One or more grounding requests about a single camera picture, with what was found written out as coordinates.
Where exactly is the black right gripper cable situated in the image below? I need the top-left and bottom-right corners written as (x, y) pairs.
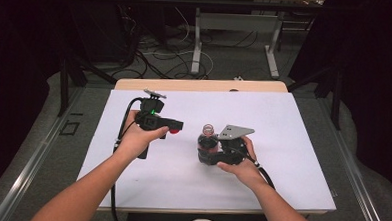
top-left (245, 152), bottom-right (278, 191)

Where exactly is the white board sheet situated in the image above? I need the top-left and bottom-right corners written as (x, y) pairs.
top-left (75, 82), bottom-right (343, 219)

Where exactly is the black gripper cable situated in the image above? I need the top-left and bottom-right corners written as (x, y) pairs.
top-left (245, 152), bottom-right (278, 191)
top-left (108, 95), bottom-right (146, 221)

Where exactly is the black metal stand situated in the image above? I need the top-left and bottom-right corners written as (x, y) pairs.
top-left (284, 60), bottom-right (346, 132)
top-left (56, 48), bottom-right (119, 120)

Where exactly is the aluminium floor rail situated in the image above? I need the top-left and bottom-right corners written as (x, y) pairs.
top-left (0, 83), bottom-right (87, 221)
top-left (312, 95), bottom-right (392, 221)

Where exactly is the white metal-legged desk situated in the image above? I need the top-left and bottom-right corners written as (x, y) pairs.
top-left (171, 0), bottom-right (327, 82)

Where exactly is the square floor hatch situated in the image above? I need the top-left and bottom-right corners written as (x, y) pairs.
top-left (59, 120), bottom-right (81, 137)

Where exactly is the person's left hand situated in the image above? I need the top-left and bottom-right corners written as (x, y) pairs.
top-left (114, 108), bottom-right (171, 164)

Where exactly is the tangle of floor cables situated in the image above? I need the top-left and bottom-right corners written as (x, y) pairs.
top-left (113, 3), bottom-right (266, 85)

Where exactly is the person's right hand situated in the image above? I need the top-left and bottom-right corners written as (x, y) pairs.
top-left (215, 133), bottom-right (268, 192)

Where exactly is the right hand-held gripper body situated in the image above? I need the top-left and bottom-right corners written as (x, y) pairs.
top-left (215, 123), bottom-right (256, 168)

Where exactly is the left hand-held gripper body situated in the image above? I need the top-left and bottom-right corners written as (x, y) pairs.
top-left (132, 88), bottom-right (171, 161)

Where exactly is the wooden table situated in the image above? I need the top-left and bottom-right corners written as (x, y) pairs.
top-left (98, 72), bottom-right (334, 221)

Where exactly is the dark cola bottle red label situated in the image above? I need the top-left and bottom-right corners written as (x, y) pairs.
top-left (196, 123), bottom-right (222, 167)

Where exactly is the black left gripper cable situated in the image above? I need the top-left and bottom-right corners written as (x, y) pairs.
top-left (108, 95), bottom-right (146, 221)

